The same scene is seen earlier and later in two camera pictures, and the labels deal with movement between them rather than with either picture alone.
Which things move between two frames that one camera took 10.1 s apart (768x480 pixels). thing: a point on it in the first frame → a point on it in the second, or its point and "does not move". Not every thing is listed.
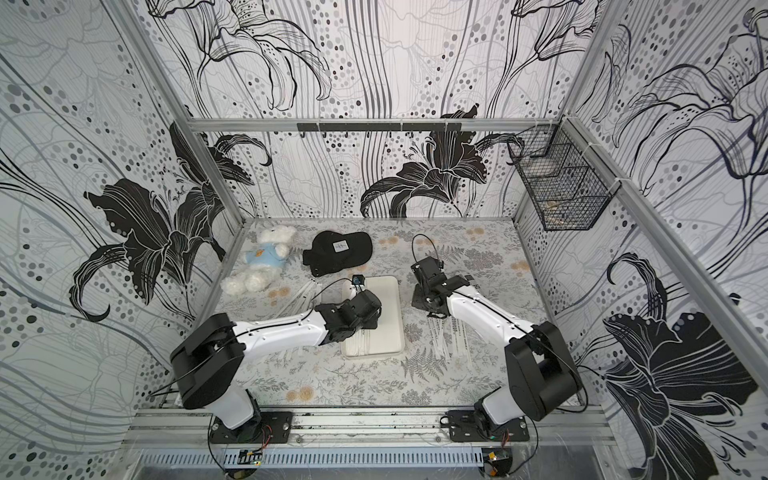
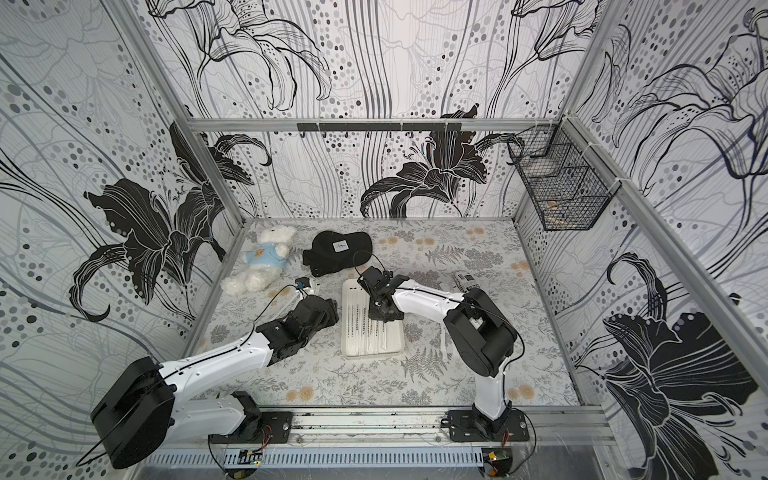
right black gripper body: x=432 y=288 → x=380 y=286
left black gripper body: x=371 y=323 → x=330 y=318
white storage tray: x=387 y=339 does not move
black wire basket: x=566 y=180 does not move
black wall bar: x=381 y=127 does not move
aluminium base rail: x=373 y=427 does not move
